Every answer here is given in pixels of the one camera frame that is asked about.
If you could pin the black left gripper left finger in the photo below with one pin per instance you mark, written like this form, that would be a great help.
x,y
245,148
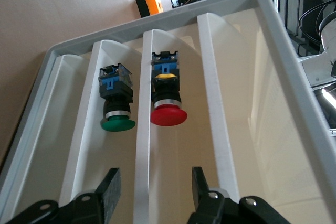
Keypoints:
x,y
111,192

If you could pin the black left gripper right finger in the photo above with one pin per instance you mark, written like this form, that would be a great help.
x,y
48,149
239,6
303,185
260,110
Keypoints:
x,y
200,192

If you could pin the grey plastic drawer tray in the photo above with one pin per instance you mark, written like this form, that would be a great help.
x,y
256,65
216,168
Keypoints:
x,y
183,14

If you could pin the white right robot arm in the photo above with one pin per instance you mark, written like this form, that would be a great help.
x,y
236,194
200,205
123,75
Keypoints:
x,y
329,32

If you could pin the dark grey storage cabinet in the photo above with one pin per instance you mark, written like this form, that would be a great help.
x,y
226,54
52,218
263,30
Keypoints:
x,y
291,6

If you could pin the red mushroom push button switch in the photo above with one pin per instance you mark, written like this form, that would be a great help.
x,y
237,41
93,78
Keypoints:
x,y
168,116

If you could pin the green mushroom push button switch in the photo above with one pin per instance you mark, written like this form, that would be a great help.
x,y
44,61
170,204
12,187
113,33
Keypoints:
x,y
115,95

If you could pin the orange enclosure box with hole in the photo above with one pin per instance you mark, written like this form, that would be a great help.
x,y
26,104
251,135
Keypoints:
x,y
153,5

